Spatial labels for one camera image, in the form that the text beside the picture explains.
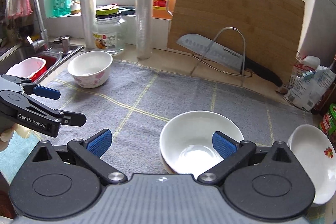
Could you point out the white bowl pink flowers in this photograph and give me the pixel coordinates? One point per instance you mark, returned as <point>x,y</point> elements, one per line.
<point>89,64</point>
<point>168,167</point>
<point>189,129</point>

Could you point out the white floral plate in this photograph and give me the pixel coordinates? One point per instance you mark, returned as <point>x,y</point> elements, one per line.
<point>290,145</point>
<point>312,161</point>

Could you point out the dark sink plug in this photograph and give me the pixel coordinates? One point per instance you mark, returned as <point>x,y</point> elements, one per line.
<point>59,39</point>

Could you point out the white strainer basket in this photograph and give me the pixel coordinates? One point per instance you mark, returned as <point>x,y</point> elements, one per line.
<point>26,66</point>

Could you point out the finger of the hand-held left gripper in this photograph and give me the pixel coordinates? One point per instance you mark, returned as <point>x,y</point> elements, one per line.
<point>46,92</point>
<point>34,116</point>

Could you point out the steel faucet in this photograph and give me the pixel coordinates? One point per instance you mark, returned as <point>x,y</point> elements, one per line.
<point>39,19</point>

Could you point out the grey and teal dish towel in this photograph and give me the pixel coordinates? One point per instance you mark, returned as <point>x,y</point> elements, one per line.
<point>136,108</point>

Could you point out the dark round dish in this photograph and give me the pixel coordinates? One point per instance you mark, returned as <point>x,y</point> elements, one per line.
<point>128,11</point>

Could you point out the bamboo cutting board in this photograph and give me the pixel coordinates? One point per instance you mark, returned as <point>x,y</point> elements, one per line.
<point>236,16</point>

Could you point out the red and white bag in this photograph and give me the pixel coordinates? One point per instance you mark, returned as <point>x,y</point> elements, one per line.
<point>311,60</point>

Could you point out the green lidded red tub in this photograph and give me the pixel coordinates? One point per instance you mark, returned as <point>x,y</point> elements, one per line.
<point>329,121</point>

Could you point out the steel sink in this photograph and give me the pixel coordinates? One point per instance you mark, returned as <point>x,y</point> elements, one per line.
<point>15,56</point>

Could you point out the short white plastic bag roll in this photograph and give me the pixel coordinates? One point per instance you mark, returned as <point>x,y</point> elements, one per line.
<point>88,11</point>

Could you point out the glass jar yellow green lid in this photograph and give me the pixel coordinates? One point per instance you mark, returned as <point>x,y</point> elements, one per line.
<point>110,37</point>

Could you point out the white printed bag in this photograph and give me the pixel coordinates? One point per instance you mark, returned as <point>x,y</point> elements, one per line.
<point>307,92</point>

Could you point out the steel soap dispenser pump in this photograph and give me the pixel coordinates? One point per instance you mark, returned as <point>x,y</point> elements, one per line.
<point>65,45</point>

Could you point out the pink cloth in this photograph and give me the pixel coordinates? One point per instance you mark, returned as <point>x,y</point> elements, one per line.
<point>18,6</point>

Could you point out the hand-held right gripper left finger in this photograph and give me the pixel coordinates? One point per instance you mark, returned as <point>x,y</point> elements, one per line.
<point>99,142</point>

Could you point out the red plastic basin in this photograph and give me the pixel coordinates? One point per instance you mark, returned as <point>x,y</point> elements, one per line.
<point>52,61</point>

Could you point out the small potted plant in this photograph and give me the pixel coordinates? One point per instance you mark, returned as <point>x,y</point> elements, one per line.
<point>75,7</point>

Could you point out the tall clear plastic wrap roll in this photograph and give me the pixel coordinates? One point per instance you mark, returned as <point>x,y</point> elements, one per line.
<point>145,8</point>

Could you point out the person's left hand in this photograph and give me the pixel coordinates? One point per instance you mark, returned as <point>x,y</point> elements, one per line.
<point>5,137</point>

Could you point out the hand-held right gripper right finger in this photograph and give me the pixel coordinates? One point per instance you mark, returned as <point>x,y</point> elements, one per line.
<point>224,145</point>

